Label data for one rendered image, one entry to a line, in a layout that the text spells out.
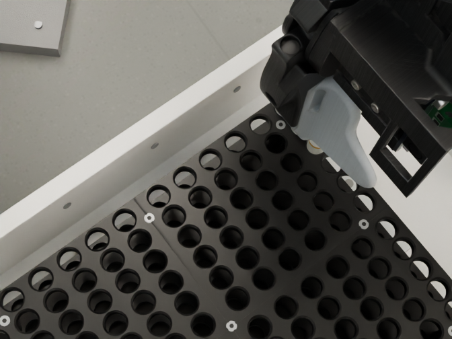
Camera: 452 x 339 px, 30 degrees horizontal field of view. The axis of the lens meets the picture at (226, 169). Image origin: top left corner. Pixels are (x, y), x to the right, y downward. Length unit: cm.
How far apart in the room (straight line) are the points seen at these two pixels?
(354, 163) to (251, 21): 117
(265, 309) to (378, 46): 20
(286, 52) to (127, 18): 122
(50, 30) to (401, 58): 124
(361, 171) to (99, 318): 16
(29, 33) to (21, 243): 103
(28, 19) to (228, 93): 103
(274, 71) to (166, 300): 16
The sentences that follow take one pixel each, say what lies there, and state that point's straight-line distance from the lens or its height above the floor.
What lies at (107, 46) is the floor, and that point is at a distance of 152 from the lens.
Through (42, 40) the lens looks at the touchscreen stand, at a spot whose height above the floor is 3.
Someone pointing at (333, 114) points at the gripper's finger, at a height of 101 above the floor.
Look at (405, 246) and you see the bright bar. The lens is 53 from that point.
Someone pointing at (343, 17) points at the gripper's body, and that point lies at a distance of 30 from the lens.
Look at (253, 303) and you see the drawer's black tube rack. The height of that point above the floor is 90.
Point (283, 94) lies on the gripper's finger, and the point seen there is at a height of 103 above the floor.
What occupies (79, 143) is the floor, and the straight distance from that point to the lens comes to 145.
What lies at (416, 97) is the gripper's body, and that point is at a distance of 30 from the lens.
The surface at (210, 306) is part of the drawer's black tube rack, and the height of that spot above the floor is 90.
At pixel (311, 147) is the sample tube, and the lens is 47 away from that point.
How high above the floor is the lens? 135
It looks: 71 degrees down
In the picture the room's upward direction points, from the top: 9 degrees clockwise
